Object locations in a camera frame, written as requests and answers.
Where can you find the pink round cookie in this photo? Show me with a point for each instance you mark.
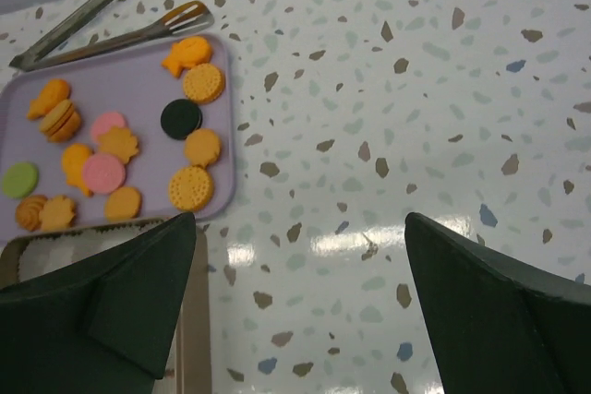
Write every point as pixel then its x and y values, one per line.
pixel 103 173
pixel 104 122

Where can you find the yellow round dotted cookie lower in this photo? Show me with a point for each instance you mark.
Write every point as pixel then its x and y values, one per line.
pixel 191 188

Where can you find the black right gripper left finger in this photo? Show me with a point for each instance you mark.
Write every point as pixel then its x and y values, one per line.
pixel 115 302

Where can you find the orange round cookie lower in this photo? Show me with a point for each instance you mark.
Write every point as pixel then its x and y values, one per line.
pixel 123 204

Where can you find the orange swirl cookie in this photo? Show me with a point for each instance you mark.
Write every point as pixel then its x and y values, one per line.
pixel 27 213

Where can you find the orange fish cookie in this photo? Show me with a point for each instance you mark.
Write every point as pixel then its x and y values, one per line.
pixel 185 54
pixel 54 91
pixel 72 161

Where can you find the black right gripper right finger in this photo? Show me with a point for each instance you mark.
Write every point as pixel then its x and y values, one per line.
pixel 497 324

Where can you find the orange maple leaf cookie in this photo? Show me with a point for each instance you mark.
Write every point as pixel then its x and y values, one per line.
pixel 120 142
pixel 58 213

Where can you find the yellow round dotted cookie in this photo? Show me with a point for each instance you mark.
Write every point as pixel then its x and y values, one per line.
pixel 203 83
pixel 191 188

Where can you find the pink round cookie lower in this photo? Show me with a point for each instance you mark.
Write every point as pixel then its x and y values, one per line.
pixel 103 173

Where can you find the orange flower cookie right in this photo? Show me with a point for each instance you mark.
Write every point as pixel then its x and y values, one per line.
pixel 202 147

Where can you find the yellow round dotted cookie upper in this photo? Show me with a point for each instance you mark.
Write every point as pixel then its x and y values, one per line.
pixel 203 83

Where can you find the gold cookie tin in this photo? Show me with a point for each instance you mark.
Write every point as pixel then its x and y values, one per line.
pixel 194 302

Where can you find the lilac plastic tray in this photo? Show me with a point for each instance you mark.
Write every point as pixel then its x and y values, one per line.
pixel 131 82

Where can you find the pink round cookie upper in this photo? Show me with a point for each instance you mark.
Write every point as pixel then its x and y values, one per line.
pixel 104 122

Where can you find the green round cookie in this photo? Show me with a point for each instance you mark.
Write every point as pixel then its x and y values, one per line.
pixel 20 179

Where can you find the yellow sandwich cookie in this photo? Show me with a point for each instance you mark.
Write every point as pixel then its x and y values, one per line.
pixel 61 123

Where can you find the black sandwich cookie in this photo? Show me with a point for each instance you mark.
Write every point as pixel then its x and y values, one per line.
pixel 180 118

